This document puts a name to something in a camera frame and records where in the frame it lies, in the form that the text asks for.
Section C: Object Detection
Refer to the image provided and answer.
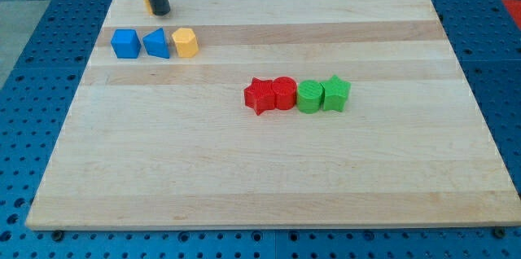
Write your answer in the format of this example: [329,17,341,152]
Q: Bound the yellow block behind rod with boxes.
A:
[143,0,154,15]

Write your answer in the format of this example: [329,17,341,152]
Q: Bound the blue triangular prism block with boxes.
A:
[142,28,170,59]

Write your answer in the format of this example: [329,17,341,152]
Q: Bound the yellow hexagonal block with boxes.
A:
[171,28,199,58]

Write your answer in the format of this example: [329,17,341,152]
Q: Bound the blue cube block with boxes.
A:
[111,29,141,59]

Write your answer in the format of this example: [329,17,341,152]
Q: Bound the red star block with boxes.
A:
[243,77,275,115]

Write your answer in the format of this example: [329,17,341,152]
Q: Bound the light wooden board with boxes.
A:
[26,0,520,230]

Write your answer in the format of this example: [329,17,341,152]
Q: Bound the red cylinder block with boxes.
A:
[272,77,297,110]

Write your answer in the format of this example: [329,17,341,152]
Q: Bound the green cylinder block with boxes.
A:
[296,80,324,114]

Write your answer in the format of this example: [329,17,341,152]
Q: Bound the green star block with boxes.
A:
[321,75,351,112]

